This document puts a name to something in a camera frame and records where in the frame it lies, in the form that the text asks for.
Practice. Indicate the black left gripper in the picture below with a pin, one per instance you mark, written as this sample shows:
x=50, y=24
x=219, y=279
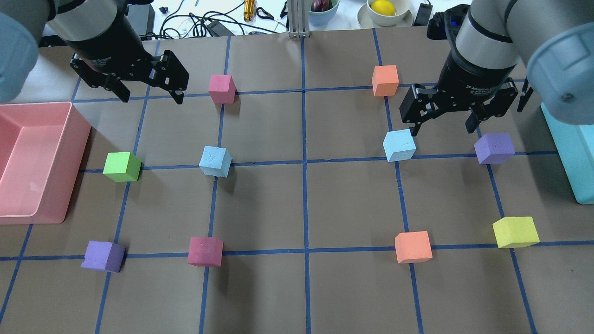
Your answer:
x=106, y=42

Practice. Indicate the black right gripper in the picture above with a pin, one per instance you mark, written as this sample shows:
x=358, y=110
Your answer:
x=468, y=74

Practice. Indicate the light blue foam block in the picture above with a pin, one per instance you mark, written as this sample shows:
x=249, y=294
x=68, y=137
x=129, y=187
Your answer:
x=399, y=145
x=215, y=161

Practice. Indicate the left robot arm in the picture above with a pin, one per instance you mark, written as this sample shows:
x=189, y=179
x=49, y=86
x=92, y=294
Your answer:
x=22, y=24

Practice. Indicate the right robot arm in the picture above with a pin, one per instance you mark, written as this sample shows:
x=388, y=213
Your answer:
x=487, y=38

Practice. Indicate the purple foam block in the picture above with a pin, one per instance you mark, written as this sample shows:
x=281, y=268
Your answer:
x=103, y=256
x=494, y=148

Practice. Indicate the orange foam block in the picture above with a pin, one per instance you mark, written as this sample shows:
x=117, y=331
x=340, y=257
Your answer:
x=413, y=247
x=385, y=80

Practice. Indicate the pink foam block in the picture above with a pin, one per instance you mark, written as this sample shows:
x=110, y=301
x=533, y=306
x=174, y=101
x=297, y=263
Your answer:
x=222, y=89

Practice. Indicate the green foam block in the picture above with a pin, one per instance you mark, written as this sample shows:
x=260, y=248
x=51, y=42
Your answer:
x=122, y=167

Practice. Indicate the black power adapter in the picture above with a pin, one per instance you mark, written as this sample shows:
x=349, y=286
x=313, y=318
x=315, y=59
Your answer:
x=424, y=13

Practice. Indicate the pink plastic bin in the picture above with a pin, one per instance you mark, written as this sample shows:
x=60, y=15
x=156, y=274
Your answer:
x=42, y=145

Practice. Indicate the white bowl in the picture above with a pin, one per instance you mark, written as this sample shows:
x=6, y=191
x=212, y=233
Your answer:
x=401, y=6

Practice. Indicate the yellow foam block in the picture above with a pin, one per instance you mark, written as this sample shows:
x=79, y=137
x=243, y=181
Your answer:
x=515, y=232

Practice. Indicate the yellow lemon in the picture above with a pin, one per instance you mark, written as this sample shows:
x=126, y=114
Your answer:
x=383, y=7

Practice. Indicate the white saucer plate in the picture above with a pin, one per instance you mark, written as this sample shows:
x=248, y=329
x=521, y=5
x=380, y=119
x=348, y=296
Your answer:
x=364, y=20

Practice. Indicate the cyan plastic bin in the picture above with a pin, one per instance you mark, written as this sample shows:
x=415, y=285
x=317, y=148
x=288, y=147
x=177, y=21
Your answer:
x=575, y=146

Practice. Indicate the gold metal cylinder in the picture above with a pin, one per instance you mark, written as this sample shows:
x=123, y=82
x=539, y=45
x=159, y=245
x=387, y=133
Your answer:
x=249, y=10

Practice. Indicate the light blue bowl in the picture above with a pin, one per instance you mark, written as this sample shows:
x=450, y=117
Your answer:
x=320, y=12

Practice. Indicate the crimson foam block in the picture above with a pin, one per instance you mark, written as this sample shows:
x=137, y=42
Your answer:
x=205, y=252

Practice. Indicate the aluminium profile post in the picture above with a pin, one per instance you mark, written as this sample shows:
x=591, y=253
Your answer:
x=298, y=18

